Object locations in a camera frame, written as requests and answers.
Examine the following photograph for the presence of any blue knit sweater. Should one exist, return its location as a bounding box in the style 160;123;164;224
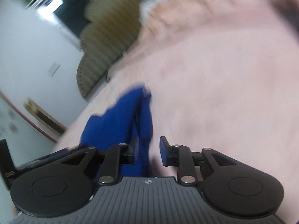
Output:
79;85;153;177

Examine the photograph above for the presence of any white wardrobe door with flowers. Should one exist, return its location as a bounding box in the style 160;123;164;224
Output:
0;91;58;224

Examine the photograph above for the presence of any gold tower fan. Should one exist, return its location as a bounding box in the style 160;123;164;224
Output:
23;98;66;136

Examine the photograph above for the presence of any pink floral bed sheet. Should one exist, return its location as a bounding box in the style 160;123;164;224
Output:
57;0;298;223

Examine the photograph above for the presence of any olive green padded headboard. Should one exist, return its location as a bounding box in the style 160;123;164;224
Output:
76;0;144;98

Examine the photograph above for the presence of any white crumpled cloth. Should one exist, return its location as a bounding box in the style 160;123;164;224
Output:
139;0;167;26

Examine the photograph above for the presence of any white wall socket panel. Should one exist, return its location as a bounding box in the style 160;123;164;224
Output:
48;62;60;77

